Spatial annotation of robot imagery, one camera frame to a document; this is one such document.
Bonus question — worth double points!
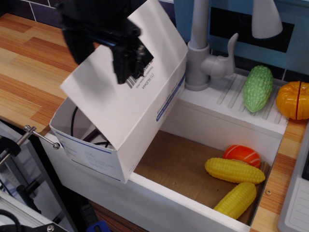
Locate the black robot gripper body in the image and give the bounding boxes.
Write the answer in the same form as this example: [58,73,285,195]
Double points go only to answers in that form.
[55,0,141,47]

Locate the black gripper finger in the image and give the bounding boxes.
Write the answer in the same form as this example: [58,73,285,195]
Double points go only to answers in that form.
[63,29,95,65]
[111,39,145,84]

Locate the white cardboard mask box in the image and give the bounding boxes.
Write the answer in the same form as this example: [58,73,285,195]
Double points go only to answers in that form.
[50,0,188,182]

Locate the grey toy faucet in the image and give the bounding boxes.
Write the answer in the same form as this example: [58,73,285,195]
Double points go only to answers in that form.
[185,0,239,91]

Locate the purple stick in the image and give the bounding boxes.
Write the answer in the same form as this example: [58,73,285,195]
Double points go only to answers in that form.
[84,130,98,142]

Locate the white toy sink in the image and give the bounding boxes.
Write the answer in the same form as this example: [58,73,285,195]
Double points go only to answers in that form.
[42,72,288,232]

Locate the metal screw clamp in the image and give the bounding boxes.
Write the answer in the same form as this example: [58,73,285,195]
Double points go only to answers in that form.
[0,125,60,167]

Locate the green toy bitter gourd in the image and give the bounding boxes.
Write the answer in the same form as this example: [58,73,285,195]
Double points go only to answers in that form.
[243,65,274,113]

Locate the white cone lamp shade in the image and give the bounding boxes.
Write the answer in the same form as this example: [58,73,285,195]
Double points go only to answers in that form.
[252,0,283,40]

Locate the orange toy salmon sushi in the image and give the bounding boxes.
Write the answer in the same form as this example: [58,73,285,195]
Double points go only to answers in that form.
[223,145,261,168]

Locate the yellow toy corn upper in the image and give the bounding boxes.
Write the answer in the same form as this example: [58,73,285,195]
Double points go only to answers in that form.
[204,158,266,185]

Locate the yellow toy corn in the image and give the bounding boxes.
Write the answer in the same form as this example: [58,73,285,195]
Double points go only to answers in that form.
[214,182,257,219]
[204,158,266,185]

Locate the blue board black panel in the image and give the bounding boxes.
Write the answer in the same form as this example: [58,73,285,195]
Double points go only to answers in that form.
[172,0,309,76]

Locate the orange toy pumpkin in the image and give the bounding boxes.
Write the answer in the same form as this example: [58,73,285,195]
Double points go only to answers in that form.
[276,81,309,120]

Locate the yellow toy corn lower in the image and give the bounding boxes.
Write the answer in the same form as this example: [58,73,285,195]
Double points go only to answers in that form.
[214,182,257,219]

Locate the grey white appliance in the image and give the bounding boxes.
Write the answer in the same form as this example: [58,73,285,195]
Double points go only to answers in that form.
[278,128,309,232]

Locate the black cable in box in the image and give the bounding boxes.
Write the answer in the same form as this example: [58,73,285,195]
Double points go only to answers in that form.
[70,105,112,148]

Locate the blue clamp handle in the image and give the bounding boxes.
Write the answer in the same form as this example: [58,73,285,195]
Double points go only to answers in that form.
[86,220,111,232]

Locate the aluminium frame bracket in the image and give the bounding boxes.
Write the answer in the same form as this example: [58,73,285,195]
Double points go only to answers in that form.
[0,191,65,232]

